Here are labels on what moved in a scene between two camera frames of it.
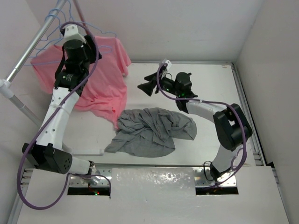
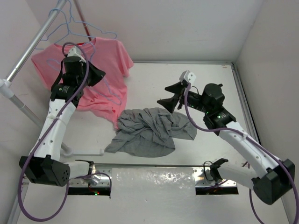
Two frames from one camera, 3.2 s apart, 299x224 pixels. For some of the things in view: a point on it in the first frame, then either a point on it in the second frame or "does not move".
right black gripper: [149, 87] → [170, 103]
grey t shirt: [149, 132] does not move
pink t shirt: [105, 87] does not move
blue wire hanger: [114, 34] → [118, 101]
